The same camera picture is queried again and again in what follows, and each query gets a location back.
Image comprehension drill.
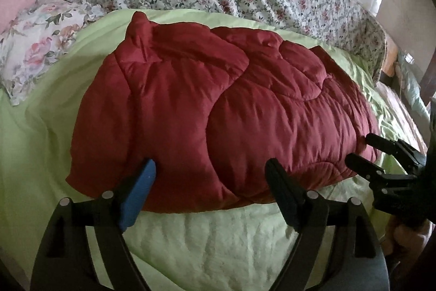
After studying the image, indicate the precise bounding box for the red puffer jacket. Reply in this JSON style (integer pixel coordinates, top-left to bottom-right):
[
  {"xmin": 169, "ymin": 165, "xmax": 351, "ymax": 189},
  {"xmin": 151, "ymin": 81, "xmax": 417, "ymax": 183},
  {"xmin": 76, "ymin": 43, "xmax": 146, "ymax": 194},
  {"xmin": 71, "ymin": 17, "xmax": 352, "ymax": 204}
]
[{"xmin": 66, "ymin": 12, "xmax": 379, "ymax": 214}]

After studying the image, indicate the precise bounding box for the right hand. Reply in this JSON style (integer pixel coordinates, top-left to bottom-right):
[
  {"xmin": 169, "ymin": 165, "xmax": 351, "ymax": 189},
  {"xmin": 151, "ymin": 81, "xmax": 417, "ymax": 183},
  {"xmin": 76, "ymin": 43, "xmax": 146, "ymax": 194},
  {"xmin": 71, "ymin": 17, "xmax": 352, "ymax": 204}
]
[{"xmin": 381, "ymin": 216, "xmax": 435, "ymax": 273}]

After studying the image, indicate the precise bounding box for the light green bed sheet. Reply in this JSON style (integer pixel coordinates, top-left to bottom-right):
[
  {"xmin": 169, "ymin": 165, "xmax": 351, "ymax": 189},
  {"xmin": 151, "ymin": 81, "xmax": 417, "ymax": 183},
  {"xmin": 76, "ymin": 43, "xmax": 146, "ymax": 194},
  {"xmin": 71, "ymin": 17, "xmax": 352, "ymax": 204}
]
[{"xmin": 0, "ymin": 8, "xmax": 423, "ymax": 291}]

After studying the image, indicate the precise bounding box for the large floral pillow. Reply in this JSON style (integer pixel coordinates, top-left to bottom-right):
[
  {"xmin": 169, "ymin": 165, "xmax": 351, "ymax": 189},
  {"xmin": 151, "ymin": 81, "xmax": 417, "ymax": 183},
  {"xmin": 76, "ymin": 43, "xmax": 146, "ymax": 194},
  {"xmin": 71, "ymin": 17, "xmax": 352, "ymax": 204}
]
[{"xmin": 1, "ymin": 0, "xmax": 106, "ymax": 106}]

